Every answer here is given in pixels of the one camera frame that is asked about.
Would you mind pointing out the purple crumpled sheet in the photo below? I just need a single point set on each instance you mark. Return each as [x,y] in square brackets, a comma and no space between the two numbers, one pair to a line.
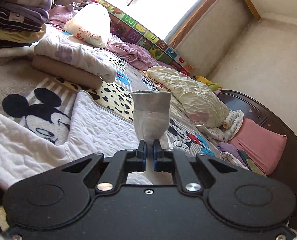
[133,54]

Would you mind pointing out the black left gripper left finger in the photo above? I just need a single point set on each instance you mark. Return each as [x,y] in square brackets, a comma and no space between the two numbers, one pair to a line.
[105,175]

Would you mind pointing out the pink pillow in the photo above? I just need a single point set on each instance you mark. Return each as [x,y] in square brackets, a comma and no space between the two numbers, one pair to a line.
[264,147]

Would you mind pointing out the purple folded garment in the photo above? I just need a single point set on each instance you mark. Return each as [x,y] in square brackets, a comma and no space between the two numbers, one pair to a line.
[35,10]

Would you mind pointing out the white quilted garment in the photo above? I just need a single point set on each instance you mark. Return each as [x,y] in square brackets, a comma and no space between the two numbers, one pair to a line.
[93,128]

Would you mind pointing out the colourful alphabet foam mat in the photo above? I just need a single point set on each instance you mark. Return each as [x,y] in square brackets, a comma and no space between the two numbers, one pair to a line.
[130,30]

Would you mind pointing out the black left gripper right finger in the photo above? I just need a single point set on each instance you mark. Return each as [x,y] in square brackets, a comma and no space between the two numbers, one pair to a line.
[189,174]

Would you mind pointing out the cream satin quilt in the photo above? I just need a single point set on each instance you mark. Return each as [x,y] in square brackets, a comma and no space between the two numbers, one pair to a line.
[197,100]

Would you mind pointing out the grey Mickey Mouse blanket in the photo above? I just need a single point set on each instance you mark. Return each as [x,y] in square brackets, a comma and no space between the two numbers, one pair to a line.
[49,117]

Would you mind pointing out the beige folded cloth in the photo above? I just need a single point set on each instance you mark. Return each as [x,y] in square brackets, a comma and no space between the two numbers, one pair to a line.
[66,71]

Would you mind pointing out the dark striped folded garment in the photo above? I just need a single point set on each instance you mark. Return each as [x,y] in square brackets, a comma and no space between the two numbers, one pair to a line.
[14,21]

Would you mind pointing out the yellow plush toy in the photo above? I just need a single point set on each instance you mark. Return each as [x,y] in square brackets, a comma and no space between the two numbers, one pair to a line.
[213,86]

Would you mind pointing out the white printed pillow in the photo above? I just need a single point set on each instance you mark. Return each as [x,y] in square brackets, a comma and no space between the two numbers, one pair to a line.
[91,25]

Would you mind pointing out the dark wooden headboard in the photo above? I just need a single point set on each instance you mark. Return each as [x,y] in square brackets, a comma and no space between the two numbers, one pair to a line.
[286,170]

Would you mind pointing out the white floral folded blanket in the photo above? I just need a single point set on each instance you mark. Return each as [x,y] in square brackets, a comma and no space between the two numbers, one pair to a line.
[67,49]

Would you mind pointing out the small patterned baby blanket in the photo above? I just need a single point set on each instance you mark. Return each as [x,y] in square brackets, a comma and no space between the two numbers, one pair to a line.
[229,128]

